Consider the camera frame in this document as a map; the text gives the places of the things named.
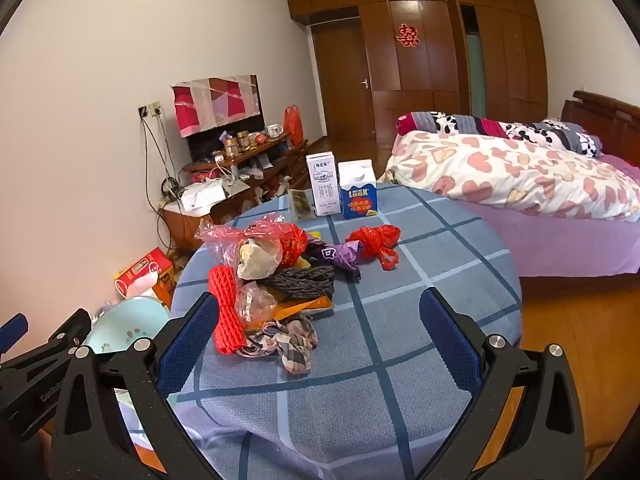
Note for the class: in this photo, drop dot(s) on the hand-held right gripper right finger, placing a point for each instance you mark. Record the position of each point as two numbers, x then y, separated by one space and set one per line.
450 340

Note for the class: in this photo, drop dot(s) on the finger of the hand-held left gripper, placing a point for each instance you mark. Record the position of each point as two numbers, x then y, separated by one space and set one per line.
70 330
14 326

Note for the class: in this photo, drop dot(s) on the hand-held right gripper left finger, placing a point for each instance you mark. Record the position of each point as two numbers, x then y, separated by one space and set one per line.
192 340

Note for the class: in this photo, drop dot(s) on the red foam net sleeve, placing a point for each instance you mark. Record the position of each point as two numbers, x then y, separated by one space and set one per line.
227 310

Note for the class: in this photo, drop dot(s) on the light blue trash bin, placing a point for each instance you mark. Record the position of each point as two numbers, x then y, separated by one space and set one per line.
130 320

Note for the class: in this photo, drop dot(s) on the plaid cloth scrap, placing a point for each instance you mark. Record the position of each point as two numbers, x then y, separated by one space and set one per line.
295 345

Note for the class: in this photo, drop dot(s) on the pink clear plastic bag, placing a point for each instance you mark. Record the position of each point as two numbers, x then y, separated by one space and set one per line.
225 240

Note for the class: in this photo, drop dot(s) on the orange packet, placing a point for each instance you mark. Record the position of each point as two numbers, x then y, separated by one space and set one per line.
310 306

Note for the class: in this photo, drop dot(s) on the yellow wrapper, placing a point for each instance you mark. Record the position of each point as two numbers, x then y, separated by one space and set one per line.
302 263

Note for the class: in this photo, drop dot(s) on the purple foil wrapper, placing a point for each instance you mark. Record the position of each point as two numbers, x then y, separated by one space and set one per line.
345 255

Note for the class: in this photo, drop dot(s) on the red foil wrapper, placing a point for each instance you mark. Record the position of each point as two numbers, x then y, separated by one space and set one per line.
292 245

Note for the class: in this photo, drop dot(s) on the blue checked tablecloth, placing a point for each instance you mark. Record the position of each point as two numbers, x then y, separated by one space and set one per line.
400 310

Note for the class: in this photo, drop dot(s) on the red cardboard box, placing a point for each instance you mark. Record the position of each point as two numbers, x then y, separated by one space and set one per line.
145 267

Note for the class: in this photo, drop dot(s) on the wooden television cabinet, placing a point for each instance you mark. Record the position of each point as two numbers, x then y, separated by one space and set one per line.
190 225

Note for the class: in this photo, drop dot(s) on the white box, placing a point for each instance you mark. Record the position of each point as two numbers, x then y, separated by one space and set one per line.
202 195

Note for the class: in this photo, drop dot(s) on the wooden bed with purple sheet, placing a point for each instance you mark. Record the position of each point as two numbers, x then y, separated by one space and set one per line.
575 250

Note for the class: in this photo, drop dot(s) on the red flat tin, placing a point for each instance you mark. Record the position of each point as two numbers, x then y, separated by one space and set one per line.
205 176

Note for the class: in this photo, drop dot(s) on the blue milk carton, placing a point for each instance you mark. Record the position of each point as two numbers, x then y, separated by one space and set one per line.
357 195

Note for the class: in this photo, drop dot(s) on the clear snack packet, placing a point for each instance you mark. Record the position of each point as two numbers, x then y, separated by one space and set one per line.
301 205

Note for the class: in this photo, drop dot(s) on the black television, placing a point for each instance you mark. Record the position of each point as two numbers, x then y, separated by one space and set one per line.
215 145

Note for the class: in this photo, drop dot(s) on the white milk carton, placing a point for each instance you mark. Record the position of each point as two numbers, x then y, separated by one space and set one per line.
324 185

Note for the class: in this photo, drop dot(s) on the folded patterned blanket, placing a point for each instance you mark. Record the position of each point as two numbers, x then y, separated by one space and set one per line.
465 124

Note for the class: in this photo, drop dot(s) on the white mug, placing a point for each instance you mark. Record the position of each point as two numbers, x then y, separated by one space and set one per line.
273 131

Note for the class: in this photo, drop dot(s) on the red pink television cover cloth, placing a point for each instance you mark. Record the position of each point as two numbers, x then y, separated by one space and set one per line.
215 105

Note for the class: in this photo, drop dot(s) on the orange red plastic bag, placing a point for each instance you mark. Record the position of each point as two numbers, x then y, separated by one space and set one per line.
294 125

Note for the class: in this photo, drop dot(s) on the brown wooden wardrobe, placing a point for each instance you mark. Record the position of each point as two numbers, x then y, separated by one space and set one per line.
425 70

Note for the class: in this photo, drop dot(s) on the brown wooden door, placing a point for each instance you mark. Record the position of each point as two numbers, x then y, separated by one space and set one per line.
342 80

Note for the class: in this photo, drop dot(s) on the red paper cut decoration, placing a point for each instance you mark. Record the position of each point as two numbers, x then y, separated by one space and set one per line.
407 35

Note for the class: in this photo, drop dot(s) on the wall socket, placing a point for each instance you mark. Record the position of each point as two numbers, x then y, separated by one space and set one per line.
150 108

